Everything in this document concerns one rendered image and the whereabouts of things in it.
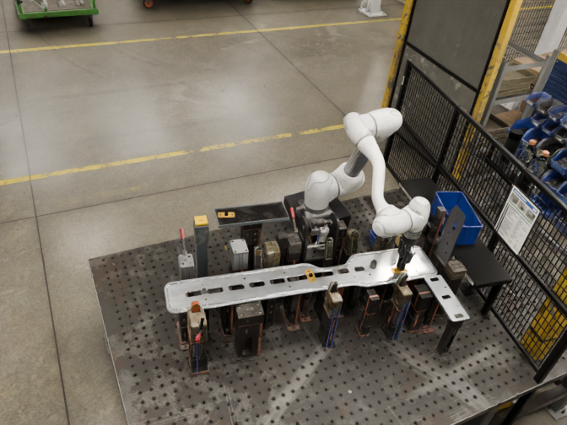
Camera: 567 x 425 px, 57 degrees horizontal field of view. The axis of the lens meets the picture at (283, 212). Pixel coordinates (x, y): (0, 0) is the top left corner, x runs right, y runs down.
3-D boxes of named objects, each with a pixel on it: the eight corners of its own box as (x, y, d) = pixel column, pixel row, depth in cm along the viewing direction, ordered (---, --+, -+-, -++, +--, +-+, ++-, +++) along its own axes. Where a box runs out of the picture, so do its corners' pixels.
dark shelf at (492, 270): (474, 289, 263) (476, 285, 261) (397, 183, 328) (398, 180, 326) (511, 282, 269) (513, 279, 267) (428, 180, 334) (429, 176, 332)
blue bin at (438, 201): (446, 244, 283) (454, 227, 275) (429, 208, 306) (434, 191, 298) (475, 244, 285) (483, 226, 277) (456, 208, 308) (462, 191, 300)
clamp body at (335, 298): (320, 351, 263) (330, 305, 241) (312, 331, 272) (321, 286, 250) (337, 347, 265) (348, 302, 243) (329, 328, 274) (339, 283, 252)
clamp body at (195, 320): (190, 380, 244) (187, 331, 221) (186, 354, 255) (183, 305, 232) (213, 375, 247) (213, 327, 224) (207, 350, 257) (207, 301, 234)
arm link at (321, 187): (299, 197, 330) (301, 170, 315) (323, 190, 337) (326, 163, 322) (312, 213, 320) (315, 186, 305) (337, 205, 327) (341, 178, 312)
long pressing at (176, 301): (168, 320, 234) (168, 317, 233) (163, 282, 250) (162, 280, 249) (440, 276, 270) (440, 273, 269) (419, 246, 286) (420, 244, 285)
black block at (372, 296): (359, 341, 269) (370, 303, 251) (352, 325, 277) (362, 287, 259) (374, 339, 271) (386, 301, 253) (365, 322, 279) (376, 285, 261)
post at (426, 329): (423, 334, 276) (439, 298, 258) (414, 318, 284) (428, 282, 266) (434, 331, 278) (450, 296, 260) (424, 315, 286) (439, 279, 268)
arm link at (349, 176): (322, 181, 335) (350, 172, 343) (334, 202, 330) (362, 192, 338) (364, 105, 268) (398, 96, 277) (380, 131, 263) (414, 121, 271)
